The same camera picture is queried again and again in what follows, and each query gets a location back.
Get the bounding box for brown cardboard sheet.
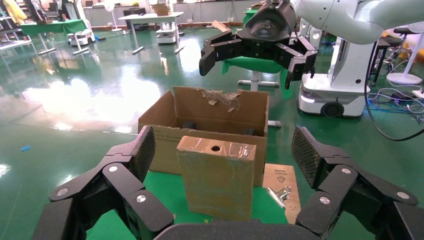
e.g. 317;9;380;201
262;163;302;225

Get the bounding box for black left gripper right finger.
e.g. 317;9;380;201
291;126;424;240

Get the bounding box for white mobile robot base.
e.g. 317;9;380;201
67;29;96;47
155;22;177;46

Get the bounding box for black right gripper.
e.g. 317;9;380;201
198;0;319;90

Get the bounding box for black stool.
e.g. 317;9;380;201
370;27;417;84

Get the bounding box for white desk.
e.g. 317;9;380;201
118;11;185;56

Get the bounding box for white shelf rack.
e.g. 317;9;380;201
0;13;33;51

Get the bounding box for large open cardboard carton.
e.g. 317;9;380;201
138;86;270;188

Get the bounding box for tangled floor cables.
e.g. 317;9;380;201
365;86;424;124

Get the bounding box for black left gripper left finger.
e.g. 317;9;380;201
31;125;175;240

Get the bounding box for silver binder clip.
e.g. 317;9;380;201
266;186;292;210

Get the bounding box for brown cardboard box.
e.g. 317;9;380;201
151;3;172;17

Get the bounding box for green clothed table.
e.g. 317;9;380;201
19;19;89;57
221;56;296;100
243;9;260;27

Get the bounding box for yellow cloth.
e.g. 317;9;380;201
2;0;28;25

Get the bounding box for white wheeled robot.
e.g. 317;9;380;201
297;18;374;119

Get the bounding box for small taped cardboard box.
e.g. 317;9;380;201
176;135;258;222

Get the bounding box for white standing fan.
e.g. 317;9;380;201
386;21;424;86
103;0;124;33

